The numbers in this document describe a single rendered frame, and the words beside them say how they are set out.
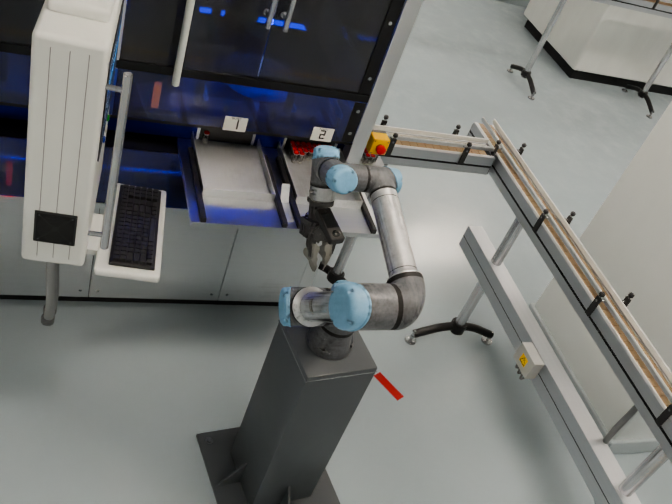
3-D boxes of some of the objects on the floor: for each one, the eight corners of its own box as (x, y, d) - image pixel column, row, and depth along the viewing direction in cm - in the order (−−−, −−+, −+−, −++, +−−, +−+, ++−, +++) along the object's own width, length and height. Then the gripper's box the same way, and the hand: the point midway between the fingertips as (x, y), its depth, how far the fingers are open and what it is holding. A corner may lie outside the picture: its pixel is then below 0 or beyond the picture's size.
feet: (402, 334, 368) (412, 315, 359) (488, 335, 387) (499, 317, 378) (407, 347, 362) (417, 327, 353) (494, 347, 381) (506, 329, 372)
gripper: (327, 193, 221) (321, 261, 228) (297, 196, 215) (291, 265, 222) (343, 202, 214) (336, 271, 221) (312, 205, 208) (306, 275, 216)
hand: (319, 267), depth 219 cm, fingers closed
